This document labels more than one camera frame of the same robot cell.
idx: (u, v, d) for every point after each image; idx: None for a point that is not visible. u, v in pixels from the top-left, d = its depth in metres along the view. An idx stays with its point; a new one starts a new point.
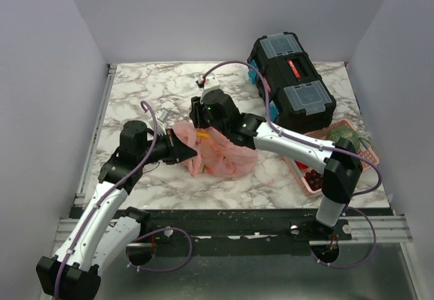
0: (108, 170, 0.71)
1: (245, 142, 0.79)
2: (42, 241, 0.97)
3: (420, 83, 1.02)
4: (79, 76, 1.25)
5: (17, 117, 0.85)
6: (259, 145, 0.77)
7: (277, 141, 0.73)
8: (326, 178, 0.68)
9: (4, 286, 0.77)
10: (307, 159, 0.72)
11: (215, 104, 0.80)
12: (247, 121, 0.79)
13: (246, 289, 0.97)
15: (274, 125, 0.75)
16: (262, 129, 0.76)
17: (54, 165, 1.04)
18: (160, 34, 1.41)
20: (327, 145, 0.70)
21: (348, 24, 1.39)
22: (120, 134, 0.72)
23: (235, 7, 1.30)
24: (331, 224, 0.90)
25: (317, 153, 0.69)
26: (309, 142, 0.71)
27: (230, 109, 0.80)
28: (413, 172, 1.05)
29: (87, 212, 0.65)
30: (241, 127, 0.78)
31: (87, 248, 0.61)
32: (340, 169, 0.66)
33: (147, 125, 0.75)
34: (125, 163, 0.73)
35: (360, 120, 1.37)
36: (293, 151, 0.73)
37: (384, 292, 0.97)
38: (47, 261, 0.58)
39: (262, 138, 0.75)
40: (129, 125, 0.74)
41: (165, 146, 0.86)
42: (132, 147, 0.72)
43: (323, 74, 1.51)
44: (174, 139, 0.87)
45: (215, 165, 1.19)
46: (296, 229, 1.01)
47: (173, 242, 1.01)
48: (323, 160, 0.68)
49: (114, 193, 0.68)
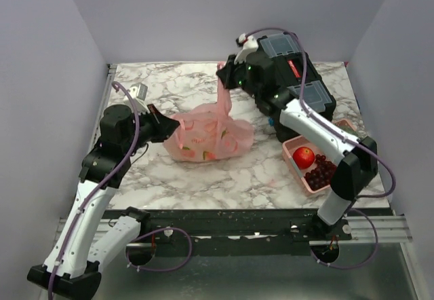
0: (89, 166, 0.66)
1: (271, 113, 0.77)
2: (42, 241, 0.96)
3: (421, 82, 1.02)
4: (78, 75, 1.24)
5: (17, 117, 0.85)
6: (283, 121, 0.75)
7: (303, 121, 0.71)
8: (340, 170, 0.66)
9: (4, 286, 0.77)
10: (325, 147, 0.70)
11: (255, 66, 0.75)
12: (280, 92, 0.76)
13: (246, 289, 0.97)
15: (305, 105, 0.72)
16: (293, 106, 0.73)
17: (53, 165, 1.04)
18: (160, 34, 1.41)
20: (352, 139, 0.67)
21: (348, 24, 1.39)
22: (100, 123, 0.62)
23: (235, 6, 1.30)
24: (330, 223, 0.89)
25: (338, 144, 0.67)
26: (335, 130, 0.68)
27: (268, 76, 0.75)
28: (413, 172, 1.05)
29: (72, 218, 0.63)
30: (272, 98, 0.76)
31: (75, 257, 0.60)
32: (356, 164, 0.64)
33: (131, 110, 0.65)
34: (107, 155, 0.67)
35: (360, 120, 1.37)
36: (314, 135, 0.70)
37: (384, 292, 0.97)
38: (38, 272, 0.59)
39: (289, 113, 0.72)
40: (110, 111, 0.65)
41: (151, 126, 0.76)
42: (115, 138, 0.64)
43: (323, 74, 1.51)
44: (159, 116, 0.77)
45: (214, 146, 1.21)
46: (295, 229, 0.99)
47: (173, 242, 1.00)
48: (342, 153, 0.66)
49: (97, 194, 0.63)
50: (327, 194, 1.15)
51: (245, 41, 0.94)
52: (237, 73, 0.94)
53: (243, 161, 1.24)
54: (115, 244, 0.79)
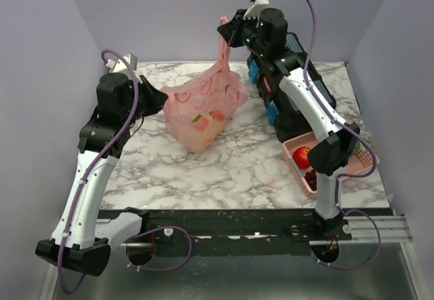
0: (88, 136, 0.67)
1: (274, 73, 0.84)
2: (42, 241, 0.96)
3: (421, 82, 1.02)
4: (78, 75, 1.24)
5: (17, 117, 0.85)
6: (284, 84, 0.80)
7: (300, 91, 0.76)
8: (320, 145, 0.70)
9: (4, 286, 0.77)
10: (314, 121, 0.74)
11: (268, 24, 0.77)
12: (287, 56, 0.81)
13: (246, 289, 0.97)
15: (308, 77, 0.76)
16: (296, 72, 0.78)
17: (54, 165, 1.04)
18: (161, 35, 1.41)
20: (340, 120, 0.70)
21: (348, 24, 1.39)
22: (97, 89, 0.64)
23: (235, 6, 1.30)
24: (327, 216, 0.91)
25: (326, 122, 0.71)
26: (328, 109, 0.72)
27: (277, 37, 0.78)
28: (413, 172, 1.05)
29: (76, 189, 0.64)
30: (278, 60, 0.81)
31: (83, 227, 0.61)
32: (337, 144, 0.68)
33: (127, 78, 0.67)
34: (104, 125, 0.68)
35: (360, 120, 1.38)
36: (308, 106, 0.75)
37: (384, 292, 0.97)
38: (45, 246, 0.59)
39: (290, 81, 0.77)
40: (106, 77, 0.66)
41: (146, 98, 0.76)
42: (113, 105, 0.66)
43: (323, 74, 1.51)
44: (152, 86, 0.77)
45: (220, 104, 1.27)
46: (296, 229, 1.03)
47: (173, 242, 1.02)
48: (327, 132, 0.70)
49: (100, 163, 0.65)
50: None
51: None
52: (245, 30, 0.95)
53: (243, 161, 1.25)
54: (121, 230, 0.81)
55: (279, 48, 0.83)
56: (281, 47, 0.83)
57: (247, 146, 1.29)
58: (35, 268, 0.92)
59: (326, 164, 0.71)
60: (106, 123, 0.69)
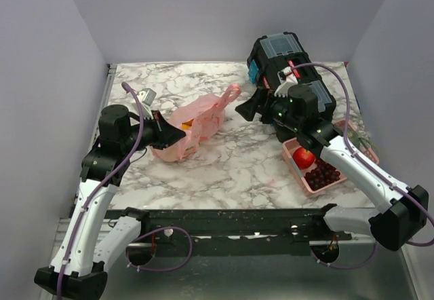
0: (89, 166, 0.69)
1: (312, 146, 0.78)
2: (42, 241, 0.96)
3: (421, 82, 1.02)
4: (78, 75, 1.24)
5: (17, 116, 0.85)
6: (325, 156, 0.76)
7: (346, 160, 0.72)
8: (385, 217, 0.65)
9: (4, 286, 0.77)
10: (369, 190, 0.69)
11: (299, 100, 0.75)
12: (322, 127, 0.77)
13: (246, 289, 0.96)
15: (350, 144, 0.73)
16: (336, 142, 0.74)
17: (54, 165, 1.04)
18: (160, 34, 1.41)
20: (400, 186, 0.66)
21: (348, 24, 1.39)
22: (100, 123, 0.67)
23: (235, 6, 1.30)
24: (333, 229, 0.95)
25: (384, 189, 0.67)
26: (383, 176, 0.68)
27: (311, 111, 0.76)
28: (412, 173, 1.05)
29: (76, 217, 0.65)
30: (314, 132, 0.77)
31: (82, 254, 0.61)
32: (403, 216, 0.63)
33: (128, 110, 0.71)
34: (106, 155, 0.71)
35: (361, 120, 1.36)
36: (359, 177, 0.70)
37: (385, 292, 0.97)
38: (45, 274, 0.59)
39: (332, 151, 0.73)
40: (107, 112, 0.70)
41: (152, 131, 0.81)
42: (114, 136, 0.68)
43: (323, 74, 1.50)
44: (162, 122, 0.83)
45: (207, 131, 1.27)
46: (296, 229, 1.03)
47: (173, 242, 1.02)
48: (390, 201, 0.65)
49: (100, 191, 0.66)
50: (327, 194, 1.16)
51: None
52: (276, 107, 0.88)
53: (244, 161, 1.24)
54: (119, 243, 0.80)
55: (312, 119, 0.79)
56: (314, 118, 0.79)
57: (247, 146, 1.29)
58: (35, 268, 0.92)
59: (396, 237, 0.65)
60: (107, 153, 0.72)
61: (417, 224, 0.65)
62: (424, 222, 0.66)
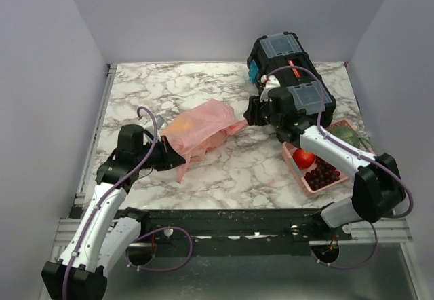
0: (105, 171, 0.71)
1: (291, 140, 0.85)
2: (42, 241, 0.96)
3: (422, 82, 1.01)
4: (78, 75, 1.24)
5: (20, 117, 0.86)
6: (304, 145, 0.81)
7: (319, 143, 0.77)
8: (357, 184, 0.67)
9: (4, 287, 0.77)
10: (341, 163, 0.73)
11: (277, 98, 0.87)
12: (300, 121, 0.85)
13: (246, 289, 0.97)
15: (323, 129, 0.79)
16: (311, 131, 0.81)
17: (54, 165, 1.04)
18: (160, 34, 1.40)
20: (366, 155, 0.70)
21: (348, 23, 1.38)
22: (118, 134, 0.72)
23: (235, 6, 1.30)
24: (331, 224, 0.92)
25: (353, 160, 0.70)
26: (352, 148, 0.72)
27: (288, 108, 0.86)
28: (412, 173, 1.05)
29: (88, 215, 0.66)
30: (292, 125, 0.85)
31: (91, 249, 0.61)
32: (372, 178, 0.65)
33: (144, 127, 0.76)
34: (120, 164, 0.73)
35: (361, 120, 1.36)
36: (331, 155, 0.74)
37: (385, 292, 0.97)
38: (53, 266, 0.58)
39: (306, 136, 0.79)
40: (125, 126, 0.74)
41: (159, 153, 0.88)
42: (130, 147, 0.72)
43: (323, 74, 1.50)
44: (168, 145, 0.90)
45: (214, 140, 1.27)
46: (296, 229, 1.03)
47: (173, 241, 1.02)
48: (357, 167, 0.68)
49: (114, 192, 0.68)
50: (327, 194, 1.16)
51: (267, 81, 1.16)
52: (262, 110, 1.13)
53: (244, 161, 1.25)
54: (119, 246, 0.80)
55: (293, 116, 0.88)
56: (295, 115, 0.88)
57: (247, 146, 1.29)
58: (34, 268, 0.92)
59: (372, 205, 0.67)
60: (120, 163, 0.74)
61: (392, 193, 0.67)
62: (399, 189, 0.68)
